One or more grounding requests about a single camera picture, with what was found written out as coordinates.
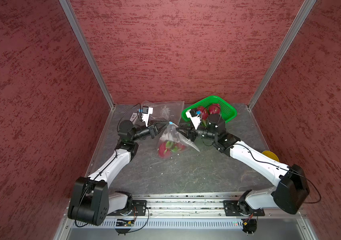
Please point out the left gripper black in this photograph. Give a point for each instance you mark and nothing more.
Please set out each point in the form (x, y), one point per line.
(151, 128)

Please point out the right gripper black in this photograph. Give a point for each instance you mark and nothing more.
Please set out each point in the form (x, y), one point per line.
(191, 133)

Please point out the clear zip-top bag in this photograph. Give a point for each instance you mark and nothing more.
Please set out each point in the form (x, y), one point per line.
(165, 111)
(170, 134)

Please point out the dragon fruit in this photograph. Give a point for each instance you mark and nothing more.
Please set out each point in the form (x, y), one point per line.
(164, 150)
(203, 112)

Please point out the dragon fruit bag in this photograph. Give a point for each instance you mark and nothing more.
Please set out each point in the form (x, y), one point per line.
(178, 147)
(214, 109)

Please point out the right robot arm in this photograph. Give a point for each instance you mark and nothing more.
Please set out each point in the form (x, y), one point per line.
(289, 188)

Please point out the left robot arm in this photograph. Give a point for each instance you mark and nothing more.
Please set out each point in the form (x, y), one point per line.
(91, 202)

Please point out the white toothpaste box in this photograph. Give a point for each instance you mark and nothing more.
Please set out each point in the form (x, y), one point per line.
(134, 117)

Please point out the yellow cup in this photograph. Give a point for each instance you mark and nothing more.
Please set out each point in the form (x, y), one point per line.
(271, 155)

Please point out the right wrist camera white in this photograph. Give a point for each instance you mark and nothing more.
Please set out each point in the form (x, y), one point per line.
(195, 117)

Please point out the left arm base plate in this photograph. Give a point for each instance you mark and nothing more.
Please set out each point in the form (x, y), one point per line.
(134, 208)

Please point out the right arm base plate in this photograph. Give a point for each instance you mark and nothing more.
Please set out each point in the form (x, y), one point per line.
(236, 209)

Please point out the aluminium rail frame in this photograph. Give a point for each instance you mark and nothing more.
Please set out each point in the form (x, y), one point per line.
(193, 217)

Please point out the right corner aluminium post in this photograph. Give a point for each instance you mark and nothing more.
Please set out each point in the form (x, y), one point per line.
(293, 30)

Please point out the corner aluminium post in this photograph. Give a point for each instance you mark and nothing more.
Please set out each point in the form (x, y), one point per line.
(75, 25)
(293, 30)

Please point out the left corner aluminium post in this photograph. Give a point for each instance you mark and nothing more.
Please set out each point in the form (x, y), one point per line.
(75, 25)

